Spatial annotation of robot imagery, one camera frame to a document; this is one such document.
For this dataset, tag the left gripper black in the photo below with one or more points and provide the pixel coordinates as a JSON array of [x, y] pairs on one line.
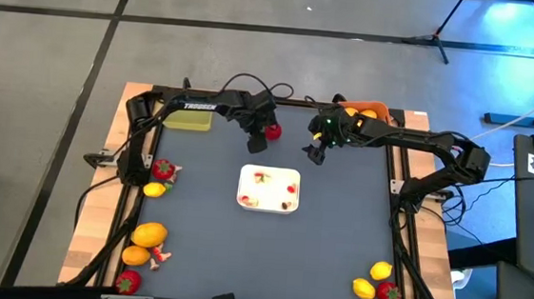
[[256, 122]]

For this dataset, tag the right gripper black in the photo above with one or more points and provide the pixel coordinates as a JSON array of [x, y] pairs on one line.
[[340, 129]]

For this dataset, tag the red toy strawberry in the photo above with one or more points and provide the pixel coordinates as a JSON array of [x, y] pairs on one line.
[[128, 282], [273, 132], [163, 169], [388, 294]]

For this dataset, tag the toy orange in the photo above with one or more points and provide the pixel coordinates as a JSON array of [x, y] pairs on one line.
[[369, 113], [351, 111], [136, 255]]

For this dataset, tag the green toy brussels sprout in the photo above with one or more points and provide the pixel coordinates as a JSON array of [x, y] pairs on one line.
[[168, 188], [253, 202], [265, 179]]

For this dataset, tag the brown toy mushroom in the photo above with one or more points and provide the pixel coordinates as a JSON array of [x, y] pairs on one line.
[[172, 178], [285, 205]]

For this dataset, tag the yellow toy lemon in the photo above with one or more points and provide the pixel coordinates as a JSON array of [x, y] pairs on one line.
[[364, 289], [154, 189], [380, 270]]

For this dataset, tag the large yellow toy fruit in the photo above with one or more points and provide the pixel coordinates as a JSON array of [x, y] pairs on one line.
[[149, 234]]

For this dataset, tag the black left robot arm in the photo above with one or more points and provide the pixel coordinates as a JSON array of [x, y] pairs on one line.
[[199, 106]]

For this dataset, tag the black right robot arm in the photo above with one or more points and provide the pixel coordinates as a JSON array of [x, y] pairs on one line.
[[416, 138]]

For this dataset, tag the white plastic basket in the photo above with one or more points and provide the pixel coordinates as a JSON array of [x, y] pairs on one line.
[[273, 193]]

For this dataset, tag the orange plastic basket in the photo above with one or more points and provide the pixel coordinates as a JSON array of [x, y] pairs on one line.
[[375, 104]]

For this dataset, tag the yellow-green plastic basket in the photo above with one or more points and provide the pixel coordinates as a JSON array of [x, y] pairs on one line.
[[188, 120]]

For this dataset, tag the white toy mushroom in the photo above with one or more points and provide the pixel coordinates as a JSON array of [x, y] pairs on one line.
[[177, 167]]

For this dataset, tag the black tripod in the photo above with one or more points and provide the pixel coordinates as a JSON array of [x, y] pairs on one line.
[[435, 38]]

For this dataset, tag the small white object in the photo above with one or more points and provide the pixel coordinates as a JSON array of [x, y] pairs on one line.
[[460, 278]]

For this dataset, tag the black aluminium rig frame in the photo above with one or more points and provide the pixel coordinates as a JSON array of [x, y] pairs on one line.
[[275, 100]]

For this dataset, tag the black stand frame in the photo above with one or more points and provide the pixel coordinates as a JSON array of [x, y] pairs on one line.
[[503, 119]]

